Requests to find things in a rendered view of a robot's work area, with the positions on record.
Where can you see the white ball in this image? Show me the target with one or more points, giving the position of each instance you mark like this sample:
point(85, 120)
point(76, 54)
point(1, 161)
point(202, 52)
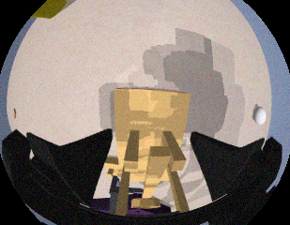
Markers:
point(259, 116)

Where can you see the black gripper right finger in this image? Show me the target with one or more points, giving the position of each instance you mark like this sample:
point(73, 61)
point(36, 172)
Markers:
point(221, 162)

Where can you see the wooden toy catapult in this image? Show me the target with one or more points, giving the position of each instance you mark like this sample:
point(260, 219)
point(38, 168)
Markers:
point(149, 126)

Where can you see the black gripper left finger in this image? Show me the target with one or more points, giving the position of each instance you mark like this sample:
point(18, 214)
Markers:
point(78, 163)

